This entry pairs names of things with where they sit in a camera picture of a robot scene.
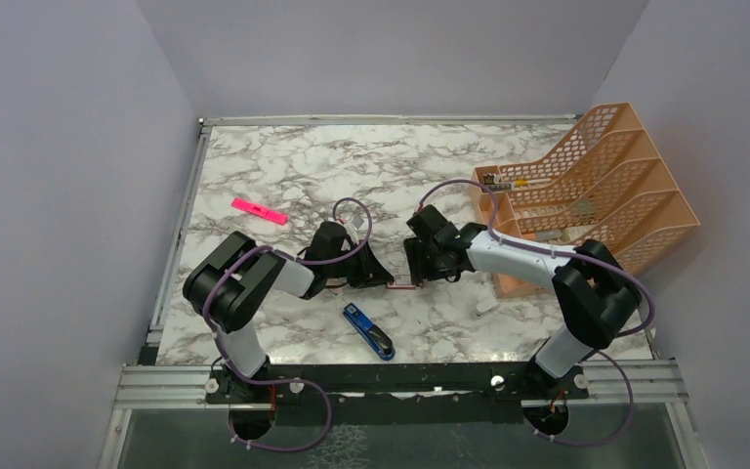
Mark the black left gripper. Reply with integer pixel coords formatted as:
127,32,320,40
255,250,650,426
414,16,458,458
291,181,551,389
325,238,395,288

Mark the blue stapler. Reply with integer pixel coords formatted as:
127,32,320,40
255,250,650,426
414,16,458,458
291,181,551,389
343,303,396,362

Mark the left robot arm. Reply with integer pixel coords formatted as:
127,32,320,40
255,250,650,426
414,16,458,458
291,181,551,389
183,221,395,402

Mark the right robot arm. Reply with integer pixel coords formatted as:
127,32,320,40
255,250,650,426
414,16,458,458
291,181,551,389
403,205,643,398

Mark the black piano keyboard ruler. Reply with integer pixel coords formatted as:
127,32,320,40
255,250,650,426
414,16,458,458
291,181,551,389
481,173,514,192

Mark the pink flat plastic bar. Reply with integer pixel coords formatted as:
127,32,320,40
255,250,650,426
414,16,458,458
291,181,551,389
231,198,288,225

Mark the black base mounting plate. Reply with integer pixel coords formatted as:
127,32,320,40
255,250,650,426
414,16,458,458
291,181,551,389
204,362,589,426

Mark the peach plastic desk organizer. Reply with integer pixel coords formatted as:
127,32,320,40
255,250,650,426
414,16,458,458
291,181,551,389
470,103,700,276

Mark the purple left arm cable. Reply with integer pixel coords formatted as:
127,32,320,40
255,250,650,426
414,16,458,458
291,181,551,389
201,196,374,453

